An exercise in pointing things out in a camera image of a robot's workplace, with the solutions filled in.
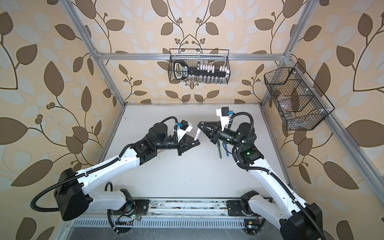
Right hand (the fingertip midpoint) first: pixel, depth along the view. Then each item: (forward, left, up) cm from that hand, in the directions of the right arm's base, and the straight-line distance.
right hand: (199, 127), depth 63 cm
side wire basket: (+13, -51, -1) cm, 53 cm away
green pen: (+9, -14, -36) cm, 39 cm away
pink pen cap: (-1, 0, -1) cm, 2 cm away
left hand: (-2, 0, -7) cm, 7 cm away
